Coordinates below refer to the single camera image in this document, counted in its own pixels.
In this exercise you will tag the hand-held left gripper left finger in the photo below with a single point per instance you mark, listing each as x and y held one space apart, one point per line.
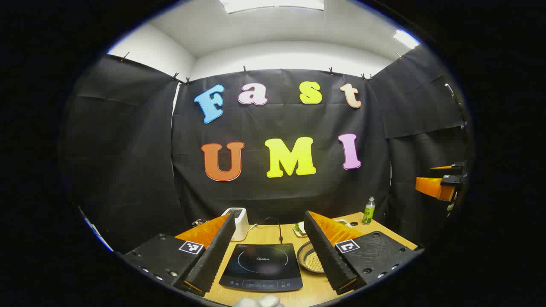
213 256

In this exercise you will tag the light green sandwich plate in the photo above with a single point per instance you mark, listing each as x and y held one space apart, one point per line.
296 231

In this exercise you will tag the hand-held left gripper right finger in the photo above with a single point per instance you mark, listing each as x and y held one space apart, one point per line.
326 256

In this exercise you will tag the green label drink bottle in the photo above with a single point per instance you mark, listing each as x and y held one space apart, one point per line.
368 213

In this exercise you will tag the metal backdrop stand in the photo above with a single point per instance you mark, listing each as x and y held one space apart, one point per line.
453 96

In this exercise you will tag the black induction cooktop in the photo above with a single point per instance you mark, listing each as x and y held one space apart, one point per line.
261 266

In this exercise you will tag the white cloth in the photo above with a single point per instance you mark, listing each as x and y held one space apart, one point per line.
258 302

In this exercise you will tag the white toaster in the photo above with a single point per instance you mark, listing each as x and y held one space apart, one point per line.
241 221

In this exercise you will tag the ceiling light panel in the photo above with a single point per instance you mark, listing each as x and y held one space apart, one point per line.
273 4
405 39

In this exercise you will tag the sandwich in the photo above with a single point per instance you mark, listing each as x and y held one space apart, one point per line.
302 228

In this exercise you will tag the white divided dish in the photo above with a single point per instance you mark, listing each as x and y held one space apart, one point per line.
344 221

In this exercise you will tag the pile of soybeans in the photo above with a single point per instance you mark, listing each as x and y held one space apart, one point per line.
315 262

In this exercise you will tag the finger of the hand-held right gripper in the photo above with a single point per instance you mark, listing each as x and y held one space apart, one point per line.
433 187
456 167

